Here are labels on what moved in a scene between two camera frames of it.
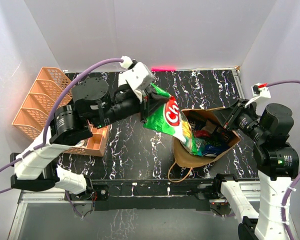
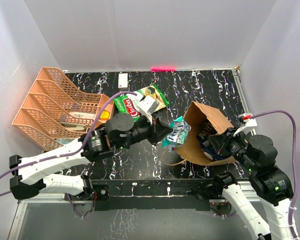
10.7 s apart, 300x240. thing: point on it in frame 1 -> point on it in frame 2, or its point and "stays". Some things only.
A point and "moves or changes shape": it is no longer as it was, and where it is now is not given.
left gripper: [154, 100] -> [160, 131]
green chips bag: [165, 117] moves or changes shape
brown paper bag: [183, 157] moves or changes shape
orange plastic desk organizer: [48, 84] stays
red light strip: [163, 68] stays
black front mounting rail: [169, 194] stays
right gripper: [230, 113] -> [220, 142]
